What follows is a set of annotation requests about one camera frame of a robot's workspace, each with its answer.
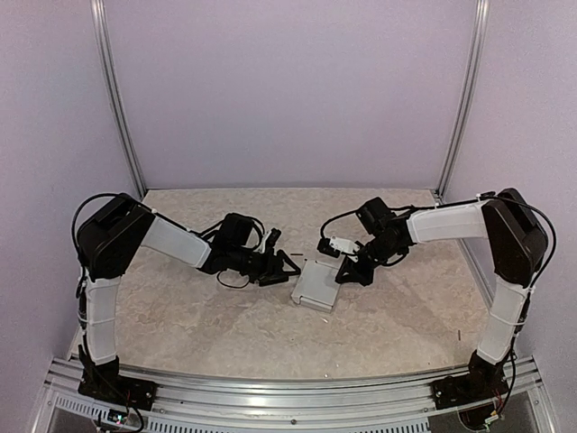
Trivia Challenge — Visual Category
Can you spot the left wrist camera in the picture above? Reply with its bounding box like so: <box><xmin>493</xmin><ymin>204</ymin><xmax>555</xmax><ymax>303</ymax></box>
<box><xmin>257</xmin><ymin>228</ymin><xmax>281</xmax><ymax>253</ymax></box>

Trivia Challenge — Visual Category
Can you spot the white paper box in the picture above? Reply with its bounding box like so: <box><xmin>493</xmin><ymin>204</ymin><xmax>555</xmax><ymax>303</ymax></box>
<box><xmin>291</xmin><ymin>260</ymin><xmax>341</xmax><ymax>313</ymax></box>

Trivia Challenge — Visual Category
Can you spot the front aluminium rail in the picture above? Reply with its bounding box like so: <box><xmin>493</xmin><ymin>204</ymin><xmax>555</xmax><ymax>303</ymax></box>
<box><xmin>28</xmin><ymin>356</ymin><xmax>561</xmax><ymax>432</ymax></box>

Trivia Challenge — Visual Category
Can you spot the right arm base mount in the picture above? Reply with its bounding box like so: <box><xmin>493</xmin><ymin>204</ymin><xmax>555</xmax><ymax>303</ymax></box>
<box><xmin>430</xmin><ymin>373</ymin><xmax>509</xmax><ymax>410</ymax></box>

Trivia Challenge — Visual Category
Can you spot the left aluminium frame post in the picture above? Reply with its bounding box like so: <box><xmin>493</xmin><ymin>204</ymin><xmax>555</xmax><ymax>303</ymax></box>
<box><xmin>89</xmin><ymin>0</ymin><xmax>148</xmax><ymax>198</ymax></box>

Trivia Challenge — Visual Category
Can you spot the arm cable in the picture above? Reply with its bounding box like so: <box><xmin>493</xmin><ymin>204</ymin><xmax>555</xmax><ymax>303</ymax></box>
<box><xmin>318</xmin><ymin>192</ymin><xmax>559</xmax><ymax>290</ymax></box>
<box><xmin>70</xmin><ymin>192</ymin><xmax>267</xmax><ymax>290</ymax></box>

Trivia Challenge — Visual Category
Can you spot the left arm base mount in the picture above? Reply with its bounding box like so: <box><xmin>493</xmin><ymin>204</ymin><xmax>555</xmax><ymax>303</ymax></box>
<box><xmin>78</xmin><ymin>376</ymin><xmax>158</xmax><ymax>411</ymax></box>

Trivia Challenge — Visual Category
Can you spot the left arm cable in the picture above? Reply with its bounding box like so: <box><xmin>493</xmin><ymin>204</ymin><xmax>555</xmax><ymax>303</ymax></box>
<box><xmin>70</xmin><ymin>192</ymin><xmax>267</xmax><ymax>290</ymax></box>

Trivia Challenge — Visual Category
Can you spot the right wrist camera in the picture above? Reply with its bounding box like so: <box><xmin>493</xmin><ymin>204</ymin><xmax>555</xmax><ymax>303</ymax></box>
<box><xmin>317</xmin><ymin>236</ymin><xmax>361</xmax><ymax>258</ymax></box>

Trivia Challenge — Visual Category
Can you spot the aluminium frame post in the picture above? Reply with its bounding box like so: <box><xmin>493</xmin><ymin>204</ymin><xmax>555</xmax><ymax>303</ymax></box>
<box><xmin>89</xmin><ymin>0</ymin><xmax>148</xmax><ymax>198</ymax></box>
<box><xmin>435</xmin><ymin>0</ymin><xmax>490</xmax><ymax>199</ymax></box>

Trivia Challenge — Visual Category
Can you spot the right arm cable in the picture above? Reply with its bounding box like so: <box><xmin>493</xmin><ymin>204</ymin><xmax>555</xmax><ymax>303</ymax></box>
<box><xmin>318</xmin><ymin>192</ymin><xmax>559</xmax><ymax>290</ymax></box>

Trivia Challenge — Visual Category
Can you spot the right aluminium frame post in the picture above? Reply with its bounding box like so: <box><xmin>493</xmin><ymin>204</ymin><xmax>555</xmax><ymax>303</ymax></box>
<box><xmin>435</xmin><ymin>0</ymin><xmax>490</xmax><ymax>199</ymax></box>

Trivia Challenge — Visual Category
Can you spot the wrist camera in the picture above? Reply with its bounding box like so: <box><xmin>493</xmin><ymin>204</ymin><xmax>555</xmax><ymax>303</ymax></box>
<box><xmin>257</xmin><ymin>228</ymin><xmax>281</xmax><ymax>253</ymax></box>
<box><xmin>317</xmin><ymin>236</ymin><xmax>361</xmax><ymax>258</ymax></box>

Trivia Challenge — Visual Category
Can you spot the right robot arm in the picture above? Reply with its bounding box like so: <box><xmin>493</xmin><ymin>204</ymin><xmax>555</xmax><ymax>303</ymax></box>
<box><xmin>318</xmin><ymin>189</ymin><xmax>549</xmax><ymax>401</ymax></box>

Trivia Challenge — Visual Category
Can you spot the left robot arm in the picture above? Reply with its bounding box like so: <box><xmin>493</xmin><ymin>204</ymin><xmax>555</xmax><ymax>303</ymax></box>
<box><xmin>71</xmin><ymin>193</ymin><xmax>301</xmax><ymax>401</ymax></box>

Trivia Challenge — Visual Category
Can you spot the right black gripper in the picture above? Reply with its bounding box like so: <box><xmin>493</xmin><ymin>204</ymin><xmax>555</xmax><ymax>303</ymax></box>
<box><xmin>335</xmin><ymin>236</ymin><xmax>400</xmax><ymax>287</ymax></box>

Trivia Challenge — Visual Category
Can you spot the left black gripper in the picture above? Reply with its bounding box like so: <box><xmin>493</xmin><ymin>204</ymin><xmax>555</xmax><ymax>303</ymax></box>
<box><xmin>230</xmin><ymin>245</ymin><xmax>302</xmax><ymax>287</ymax></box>

